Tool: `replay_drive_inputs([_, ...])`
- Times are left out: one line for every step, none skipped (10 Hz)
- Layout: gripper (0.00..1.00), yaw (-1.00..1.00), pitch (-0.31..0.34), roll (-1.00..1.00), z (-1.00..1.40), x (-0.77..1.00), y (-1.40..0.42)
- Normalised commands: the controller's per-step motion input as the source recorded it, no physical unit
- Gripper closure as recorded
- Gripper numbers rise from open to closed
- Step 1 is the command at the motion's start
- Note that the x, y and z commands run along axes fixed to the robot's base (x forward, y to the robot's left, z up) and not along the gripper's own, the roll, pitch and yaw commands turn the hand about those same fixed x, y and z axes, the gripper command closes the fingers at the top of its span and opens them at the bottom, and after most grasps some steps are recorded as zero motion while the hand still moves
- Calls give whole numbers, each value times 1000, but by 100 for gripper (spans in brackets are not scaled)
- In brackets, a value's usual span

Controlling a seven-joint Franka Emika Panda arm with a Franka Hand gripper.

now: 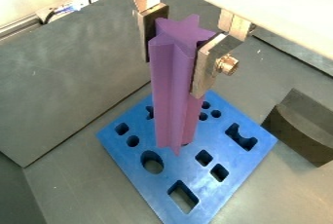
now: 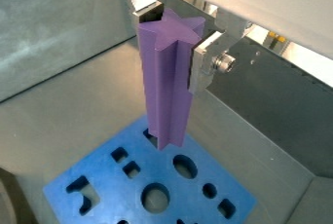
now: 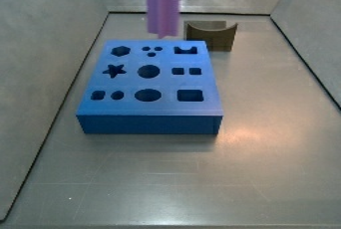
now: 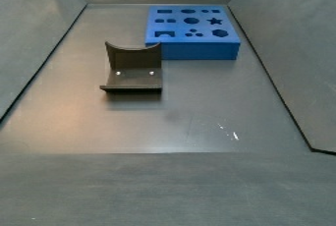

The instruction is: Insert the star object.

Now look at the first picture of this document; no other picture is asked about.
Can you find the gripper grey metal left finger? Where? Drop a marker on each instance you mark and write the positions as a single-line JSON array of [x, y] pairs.
[[148, 11]]

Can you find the grey metal plate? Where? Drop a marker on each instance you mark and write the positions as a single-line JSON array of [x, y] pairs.
[[64, 74]]

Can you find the blue shape-sorting board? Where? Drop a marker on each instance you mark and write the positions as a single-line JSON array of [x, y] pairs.
[[188, 185]]

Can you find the black curved block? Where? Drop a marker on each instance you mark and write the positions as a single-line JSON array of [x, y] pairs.
[[302, 122]]

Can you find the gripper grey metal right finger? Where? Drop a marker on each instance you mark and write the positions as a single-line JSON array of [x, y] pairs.
[[215, 59]]

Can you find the aluminium frame rail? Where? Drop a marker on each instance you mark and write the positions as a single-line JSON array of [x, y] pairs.
[[38, 19]]

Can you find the purple star-shaped peg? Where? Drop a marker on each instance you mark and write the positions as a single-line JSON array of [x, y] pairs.
[[173, 52]]

